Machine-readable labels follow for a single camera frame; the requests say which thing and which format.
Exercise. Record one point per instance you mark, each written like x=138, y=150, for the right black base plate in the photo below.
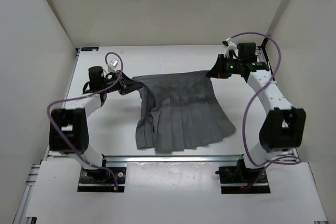
x=242, y=180

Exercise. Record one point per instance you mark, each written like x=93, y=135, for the aluminium front rail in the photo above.
x=179, y=158

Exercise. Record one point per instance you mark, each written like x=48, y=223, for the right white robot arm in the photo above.
x=283, y=127

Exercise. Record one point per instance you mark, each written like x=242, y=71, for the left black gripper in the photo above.
x=127, y=85

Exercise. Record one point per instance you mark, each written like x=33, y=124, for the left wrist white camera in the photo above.
x=112, y=65

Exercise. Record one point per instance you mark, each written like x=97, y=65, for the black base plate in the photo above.
x=242, y=180
x=101, y=181

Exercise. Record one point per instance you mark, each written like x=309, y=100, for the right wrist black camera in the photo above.
x=247, y=52

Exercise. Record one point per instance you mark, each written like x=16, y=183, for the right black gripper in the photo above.
x=218, y=71

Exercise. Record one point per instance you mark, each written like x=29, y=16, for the grey pleated skirt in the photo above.
x=179, y=111

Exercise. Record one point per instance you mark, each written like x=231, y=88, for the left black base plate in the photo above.
x=101, y=181

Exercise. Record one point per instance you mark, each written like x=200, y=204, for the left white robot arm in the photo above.
x=69, y=133

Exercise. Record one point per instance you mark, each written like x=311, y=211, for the left blue corner label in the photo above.
x=89, y=48

